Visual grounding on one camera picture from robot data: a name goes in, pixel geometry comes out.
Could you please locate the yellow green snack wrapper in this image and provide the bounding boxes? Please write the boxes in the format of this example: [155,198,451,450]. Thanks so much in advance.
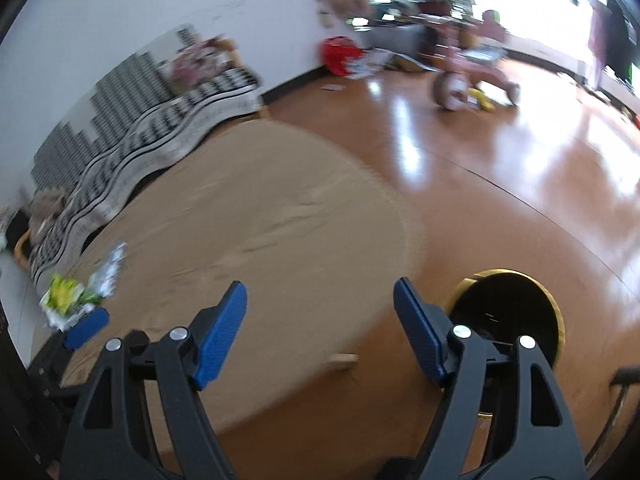
[39,242,127,332]

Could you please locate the black gold-rimmed trash bin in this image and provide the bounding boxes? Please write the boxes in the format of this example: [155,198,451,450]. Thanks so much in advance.
[445,269,565,418]

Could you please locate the round wooden table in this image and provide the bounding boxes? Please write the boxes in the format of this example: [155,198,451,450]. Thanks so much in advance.
[29,118,429,461]

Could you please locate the black white striped sofa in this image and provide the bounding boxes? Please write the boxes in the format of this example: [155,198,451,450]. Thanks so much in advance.
[29,24,262,292]

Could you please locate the dark wooden chair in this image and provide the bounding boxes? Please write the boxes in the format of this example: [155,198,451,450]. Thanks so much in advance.
[585,366,640,468]

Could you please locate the yellow toy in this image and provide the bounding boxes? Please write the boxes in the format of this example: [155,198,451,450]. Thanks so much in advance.
[468,87,496,112]

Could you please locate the pink plush toy on sofa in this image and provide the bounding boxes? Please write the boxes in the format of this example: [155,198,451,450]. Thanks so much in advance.
[168,36,242,94]

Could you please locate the papers on floor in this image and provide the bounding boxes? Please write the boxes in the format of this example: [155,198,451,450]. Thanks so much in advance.
[345,49,396,80]

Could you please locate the pink children tricycle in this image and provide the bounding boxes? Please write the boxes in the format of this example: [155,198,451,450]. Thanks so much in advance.
[422,10,521,112]

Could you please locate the red plastic bag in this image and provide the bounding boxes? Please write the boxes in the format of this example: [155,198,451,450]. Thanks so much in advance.
[320,36,363,77]

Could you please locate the hanging clothes rack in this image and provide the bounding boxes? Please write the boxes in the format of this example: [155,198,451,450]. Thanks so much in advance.
[572,0,639,91]

